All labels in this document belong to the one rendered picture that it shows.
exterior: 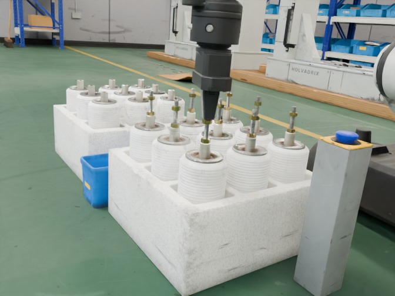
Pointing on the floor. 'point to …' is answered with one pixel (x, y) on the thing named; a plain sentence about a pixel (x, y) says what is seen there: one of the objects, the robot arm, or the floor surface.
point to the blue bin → (96, 179)
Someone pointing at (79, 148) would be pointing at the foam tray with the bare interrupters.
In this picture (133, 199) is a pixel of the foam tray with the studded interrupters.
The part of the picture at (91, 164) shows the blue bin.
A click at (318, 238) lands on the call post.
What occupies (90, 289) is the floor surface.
